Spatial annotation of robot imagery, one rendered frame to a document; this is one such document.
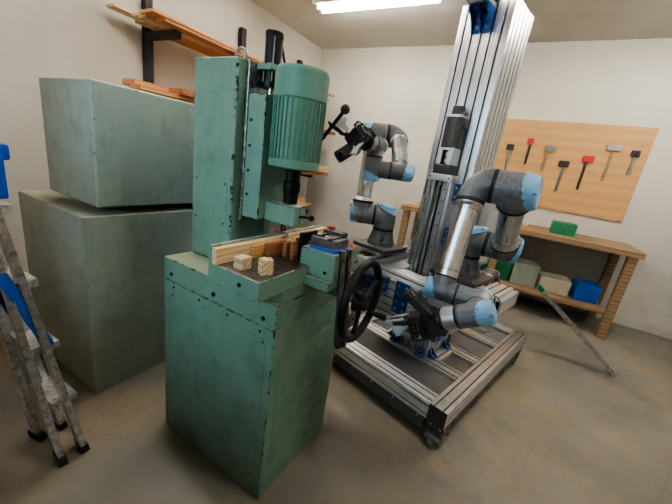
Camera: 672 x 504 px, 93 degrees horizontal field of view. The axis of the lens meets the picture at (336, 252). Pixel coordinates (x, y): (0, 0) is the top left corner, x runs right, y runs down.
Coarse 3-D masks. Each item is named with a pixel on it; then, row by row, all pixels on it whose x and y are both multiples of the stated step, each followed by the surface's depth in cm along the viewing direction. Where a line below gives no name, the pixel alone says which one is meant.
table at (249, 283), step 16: (272, 256) 110; (288, 256) 112; (208, 272) 97; (224, 272) 93; (240, 272) 92; (256, 272) 94; (288, 272) 98; (304, 272) 105; (352, 272) 115; (240, 288) 91; (256, 288) 88; (272, 288) 92; (288, 288) 99; (320, 288) 103
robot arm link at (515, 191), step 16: (496, 176) 104; (512, 176) 102; (528, 176) 101; (496, 192) 104; (512, 192) 102; (528, 192) 99; (512, 208) 106; (528, 208) 103; (496, 224) 127; (512, 224) 117; (496, 240) 132; (512, 240) 127; (496, 256) 139; (512, 256) 135
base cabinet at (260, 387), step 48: (192, 336) 122; (240, 336) 108; (288, 336) 107; (192, 384) 128; (240, 384) 112; (288, 384) 115; (192, 432) 135; (240, 432) 117; (288, 432) 125; (240, 480) 123
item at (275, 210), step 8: (272, 200) 119; (272, 208) 115; (280, 208) 113; (288, 208) 112; (296, 208) 111; (304, 208) 115; (264, 216) 118; (272, 216) 116; (280, 216) 114; (288, 216) 112; (296, 216) 112; (288, 224) 113; (296, 224) 114
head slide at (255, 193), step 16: (256, 96) 106; (272, 96) 106; (256, 112) 107; (256, 128) 108; (256, 144) 110; (256, 160) 111; (256, 176) 112; (272, 176) 116; (256, 192) 113; (272, 192) 118; (256, 208) 115
